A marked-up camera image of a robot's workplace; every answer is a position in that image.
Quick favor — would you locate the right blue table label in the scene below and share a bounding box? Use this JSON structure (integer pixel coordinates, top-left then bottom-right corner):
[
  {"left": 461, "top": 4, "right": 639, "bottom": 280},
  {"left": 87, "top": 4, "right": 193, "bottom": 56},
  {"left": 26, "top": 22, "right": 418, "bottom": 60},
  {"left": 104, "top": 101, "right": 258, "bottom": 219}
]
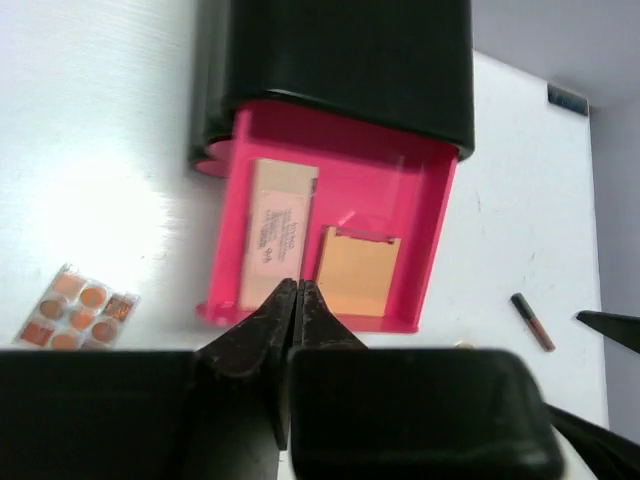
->
[{"left": 547, "top": 83, "right": 590, "bottom": 117}]

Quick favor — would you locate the pink drawer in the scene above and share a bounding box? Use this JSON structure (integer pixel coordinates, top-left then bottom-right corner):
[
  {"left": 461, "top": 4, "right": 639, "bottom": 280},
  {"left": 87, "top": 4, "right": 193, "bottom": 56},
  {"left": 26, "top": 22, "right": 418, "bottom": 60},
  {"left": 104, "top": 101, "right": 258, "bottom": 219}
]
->
[
  {"left": 193, "top": 158, "right": 229, "bottom": 179},
  {"left": 206, "top": 137, "right": 234, "bottom": 162},
  {"left": 197, "top": 101, "right": 458, "bottom": 333}
]

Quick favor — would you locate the black drawer cabinet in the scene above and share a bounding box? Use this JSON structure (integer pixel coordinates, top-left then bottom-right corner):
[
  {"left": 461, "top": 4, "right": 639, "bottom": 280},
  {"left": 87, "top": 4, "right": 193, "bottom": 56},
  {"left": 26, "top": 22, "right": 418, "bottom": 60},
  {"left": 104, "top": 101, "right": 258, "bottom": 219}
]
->
[{"left": 188, "top": 1, "right": 475, "bottom": 164}]

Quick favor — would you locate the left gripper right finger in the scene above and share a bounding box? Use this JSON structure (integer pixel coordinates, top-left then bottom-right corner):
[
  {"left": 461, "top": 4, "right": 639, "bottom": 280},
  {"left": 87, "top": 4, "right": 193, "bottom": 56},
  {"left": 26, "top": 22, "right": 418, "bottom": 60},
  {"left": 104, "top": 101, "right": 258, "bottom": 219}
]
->
[{"left": 298, "top": 280, "right": 367, "bottom": 349}]

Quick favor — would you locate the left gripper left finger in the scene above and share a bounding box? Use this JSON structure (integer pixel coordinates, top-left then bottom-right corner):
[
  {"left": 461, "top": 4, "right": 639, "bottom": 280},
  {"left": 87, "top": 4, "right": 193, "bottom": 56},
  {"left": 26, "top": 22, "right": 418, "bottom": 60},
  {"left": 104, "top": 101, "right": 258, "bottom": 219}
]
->
[{"left": 197, "top": 279, "right": 298, "bottom": 450}]

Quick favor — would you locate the tan square compact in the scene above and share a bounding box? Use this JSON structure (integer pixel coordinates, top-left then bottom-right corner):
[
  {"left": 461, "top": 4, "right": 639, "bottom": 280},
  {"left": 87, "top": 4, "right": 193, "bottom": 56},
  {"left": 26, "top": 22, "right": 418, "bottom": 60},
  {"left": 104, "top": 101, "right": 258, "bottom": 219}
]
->
[{"left": 315, "top": 226, "right": 401, "bottom": 317}]

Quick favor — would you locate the dark mascara tube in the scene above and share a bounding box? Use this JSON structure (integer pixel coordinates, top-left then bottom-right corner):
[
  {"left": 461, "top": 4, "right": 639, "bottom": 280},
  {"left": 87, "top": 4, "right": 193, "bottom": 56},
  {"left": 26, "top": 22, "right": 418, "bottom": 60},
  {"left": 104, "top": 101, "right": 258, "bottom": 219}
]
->
[{"left": 510, "top": 292, "right": 555, "bottom": 352}]

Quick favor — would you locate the eyeshadow palette clear case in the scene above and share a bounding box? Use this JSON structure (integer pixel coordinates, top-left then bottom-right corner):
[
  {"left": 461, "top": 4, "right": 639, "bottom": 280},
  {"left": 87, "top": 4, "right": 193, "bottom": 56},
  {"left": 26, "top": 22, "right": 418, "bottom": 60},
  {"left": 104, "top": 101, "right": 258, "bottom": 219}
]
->
[{"left": 12, "top": 264, "right": 140, "bottom": 350}]

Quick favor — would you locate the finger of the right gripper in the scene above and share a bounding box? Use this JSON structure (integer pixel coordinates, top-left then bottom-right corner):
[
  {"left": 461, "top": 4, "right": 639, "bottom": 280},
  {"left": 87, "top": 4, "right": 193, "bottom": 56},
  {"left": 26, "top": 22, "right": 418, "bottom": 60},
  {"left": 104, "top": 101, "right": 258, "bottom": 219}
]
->
[{"left": 576, "top": 310, "right": 640, "bottom": 354}]

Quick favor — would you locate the beige foundation bottle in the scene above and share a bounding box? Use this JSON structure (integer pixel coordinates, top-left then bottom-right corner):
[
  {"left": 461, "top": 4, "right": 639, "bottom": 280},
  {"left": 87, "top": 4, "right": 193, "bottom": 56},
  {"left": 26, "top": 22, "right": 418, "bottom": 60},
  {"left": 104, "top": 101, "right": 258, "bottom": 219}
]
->
[{"left": 238, "top": 158, "right": 318, "bottom": 310}]

